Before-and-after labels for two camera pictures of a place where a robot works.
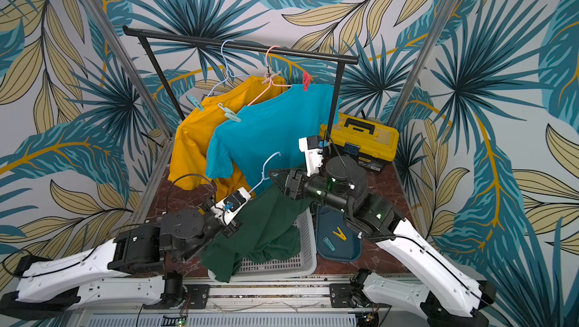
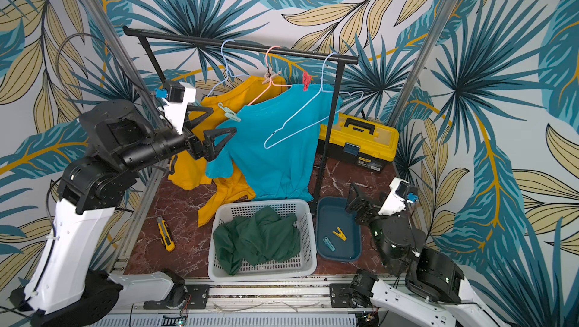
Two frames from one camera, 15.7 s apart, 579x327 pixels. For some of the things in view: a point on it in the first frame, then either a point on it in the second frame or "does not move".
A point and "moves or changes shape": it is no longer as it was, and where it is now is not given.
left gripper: [232, 228] -> [209, 148]
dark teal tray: [336, 238] does not move
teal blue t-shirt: [261, 140] does not move
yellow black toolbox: [375, 145] does not move
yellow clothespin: [341, 235] does not move
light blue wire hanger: [227, 70] does not move
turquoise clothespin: [329, 243] does not move
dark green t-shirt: [270, 233] moves or changes shape
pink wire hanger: [271, 81] does not move
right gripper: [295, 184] -> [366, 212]
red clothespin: [307, 80] does not move
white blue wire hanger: [262, 174] -> [310, 100]
